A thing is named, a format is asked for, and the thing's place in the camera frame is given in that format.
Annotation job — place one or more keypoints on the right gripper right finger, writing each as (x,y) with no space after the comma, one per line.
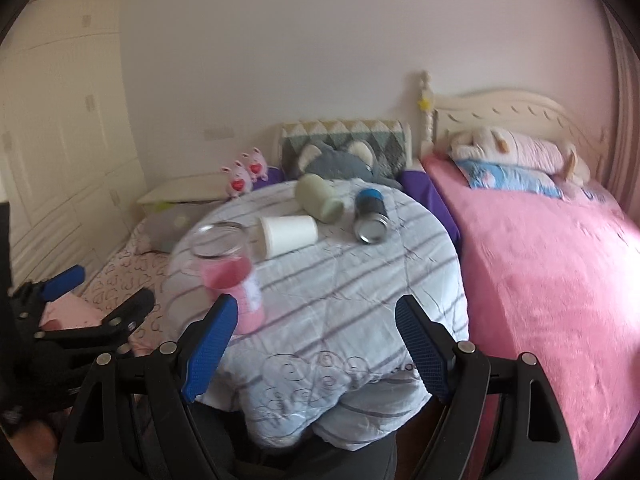
(530,439)

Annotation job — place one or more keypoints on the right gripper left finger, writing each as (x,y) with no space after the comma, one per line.
(102,439)

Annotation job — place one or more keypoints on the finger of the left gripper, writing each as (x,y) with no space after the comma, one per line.
(114,330)
(30,299)

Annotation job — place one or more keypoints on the clear jar with pink label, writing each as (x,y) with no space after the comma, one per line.
(219,255)

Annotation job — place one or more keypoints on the white paper cup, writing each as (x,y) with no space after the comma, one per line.
(280,235)

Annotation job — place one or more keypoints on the sage green cup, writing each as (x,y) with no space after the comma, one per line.
(318,199)

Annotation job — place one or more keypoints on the pink folded blanket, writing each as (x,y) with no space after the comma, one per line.
(69,312)

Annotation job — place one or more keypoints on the heart pattern bed sheet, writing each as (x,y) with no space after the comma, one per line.
(135,266)

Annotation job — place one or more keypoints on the grey floral pillow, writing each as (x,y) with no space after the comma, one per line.
(163,230)

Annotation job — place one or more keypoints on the white wardrobe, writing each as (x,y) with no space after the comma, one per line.
(69,165)

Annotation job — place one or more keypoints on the pink fleece bedspread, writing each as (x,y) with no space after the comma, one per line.
(561,280)

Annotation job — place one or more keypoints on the cream bedside table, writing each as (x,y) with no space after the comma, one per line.
(195,189)

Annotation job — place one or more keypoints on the striped light blue quilt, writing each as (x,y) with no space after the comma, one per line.
(328,358)

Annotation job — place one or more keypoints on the front pink bunny toy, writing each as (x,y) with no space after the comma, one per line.
(238,180)

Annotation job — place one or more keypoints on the pink bunny toy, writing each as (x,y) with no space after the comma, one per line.
(256,165)
(238,180)

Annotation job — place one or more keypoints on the rear pink bunny toy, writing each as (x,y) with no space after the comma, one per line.
(256,165)

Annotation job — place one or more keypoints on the blue black metal can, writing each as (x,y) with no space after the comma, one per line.
(371,222)

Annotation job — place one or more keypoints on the blue cartoon pillow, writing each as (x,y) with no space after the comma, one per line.
(507,178)

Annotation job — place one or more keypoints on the white plush dog toy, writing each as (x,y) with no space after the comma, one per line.
(504,147)

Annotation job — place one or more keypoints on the grey cat plush cushion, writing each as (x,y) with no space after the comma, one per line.
(356,161)

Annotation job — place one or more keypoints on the diamond pattern quilted headboard cover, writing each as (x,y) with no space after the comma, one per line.
(389,140)

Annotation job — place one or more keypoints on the cream wooden headboard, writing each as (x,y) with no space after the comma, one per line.
(522,111)

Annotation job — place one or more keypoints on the wall socket plate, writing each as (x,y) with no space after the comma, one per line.
(220,133)

